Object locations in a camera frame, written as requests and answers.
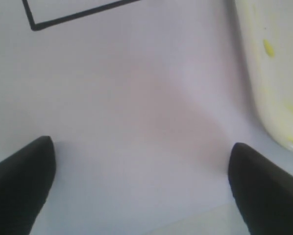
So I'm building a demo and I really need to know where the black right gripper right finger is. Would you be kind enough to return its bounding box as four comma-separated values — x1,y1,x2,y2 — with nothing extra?
227,142,293,235

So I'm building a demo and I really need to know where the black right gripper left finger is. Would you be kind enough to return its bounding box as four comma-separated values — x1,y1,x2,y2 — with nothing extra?
0,136,56,235

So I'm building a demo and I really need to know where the white paint tray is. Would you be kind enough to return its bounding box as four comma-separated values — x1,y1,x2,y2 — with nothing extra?
234,0,293,152

